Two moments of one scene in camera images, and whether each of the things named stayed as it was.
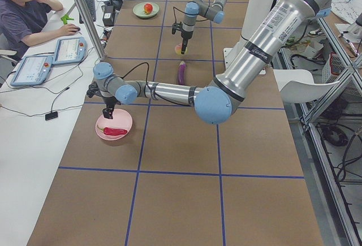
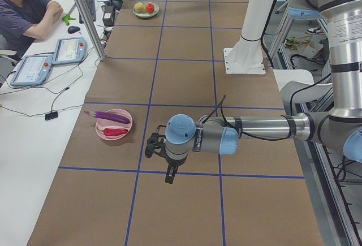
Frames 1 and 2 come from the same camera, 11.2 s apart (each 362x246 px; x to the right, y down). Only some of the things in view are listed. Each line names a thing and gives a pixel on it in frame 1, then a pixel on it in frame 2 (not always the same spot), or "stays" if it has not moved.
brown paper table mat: [179, 180] stays
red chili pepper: [113, 132] stays
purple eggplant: [181, 72] -> [110, 116]
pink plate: [121, 119] stays
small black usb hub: [52, 115] stays
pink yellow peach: [178, 49] -> [139, 7]
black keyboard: [90, 3] stays
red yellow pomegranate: [148, 8] stays
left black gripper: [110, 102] -> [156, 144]
